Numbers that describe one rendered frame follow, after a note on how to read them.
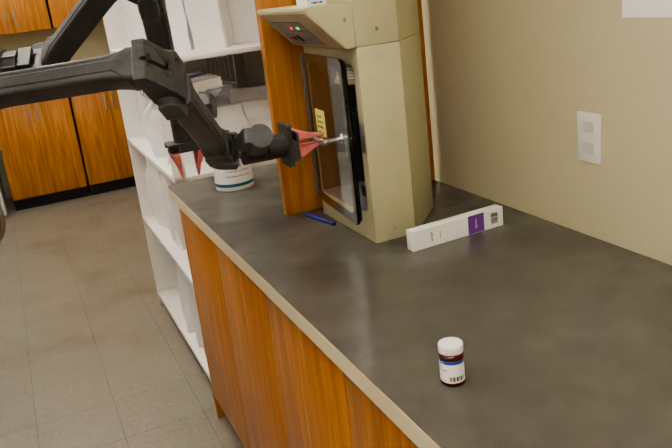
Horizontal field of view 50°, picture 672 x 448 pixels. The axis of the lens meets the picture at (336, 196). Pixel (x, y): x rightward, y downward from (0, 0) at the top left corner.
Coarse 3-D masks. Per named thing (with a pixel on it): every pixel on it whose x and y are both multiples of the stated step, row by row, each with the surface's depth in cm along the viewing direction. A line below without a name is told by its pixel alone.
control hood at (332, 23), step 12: (264, 12) 179; (276, 12) 172; (288, 12) 165; (300, 12) 159; (312, 12) 157; (324, 12) 158; (336, 12) 160; (348, 12) 161; (312, 24) 161; (324, 24) 159; (336, 24) 160; (348, 24) 161; (324, 36) 164; (336, 36) 161; (348, 36) 162; (348, 48) 163
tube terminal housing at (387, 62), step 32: (352, 0) 160; (384, 0) 164; (416, 0) 182; (384, 32) 165; (416, 32) 182; (352, 64) 167; (384, 64) 167; (416, 64) 182; (384, 96) 169; (416, 96) 182; (384, 128) 171; (416, 128) 182; (384, 160) 173; (416, 160) 182; (384, 192) 174; (416, 192) 181; (352, 224) 188; (384, 224) 176; (416, 224) 181
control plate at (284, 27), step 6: (276, 24) 181; (282, 24) 177; (288, 24) 174; (294, 24) 170; (300, 24) 167; (282, 30) 183; (288, 30) 179; (294, 30) 175; (300, 30) 172; (306, 30) 168; (288, 36) 185; (300, 36) 177; (306, 36) 174; (312, 36) 170; (294, 42) 187; (300, 42) 183; (306, 42) 179; (312, 42) 175; (318, 42) 172
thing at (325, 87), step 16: (304, 64) 190; (320, 64) 177; (336, 64) 166; (320, 80) 180; (336, 80) 168; (320, 96) 182; (336, 96) 170; (336, 112) 173; (336, 128) 175; (320, 144) 191; (336, 144) 178; (320, 160) 194; (336, 160) 180; (352, 160) 170; (320, 176) 197; (336, 176) 183; (352, 176) 171; (320, 192) 200; (336, 192) 186; (352, 192) 173; (336, 208) 188; (352, 208) 176
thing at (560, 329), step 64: (192, 192) 243; (256, 192) 234; (448, 192) 210; (256, 256) 178; (320, 256) 173; (384, 256) 168; (448, 256) 164; (512, 256) 160; (576, 256) 156; (640, 256) 152; (320, 320) 140; (384, 320) 137; (448, 320) 134; (512, 320) 131; (576, 320) 129; (640, 320) 126; (384, 384) 116; (512, 384) 112; (576, 384) 110; (640, 384) 108
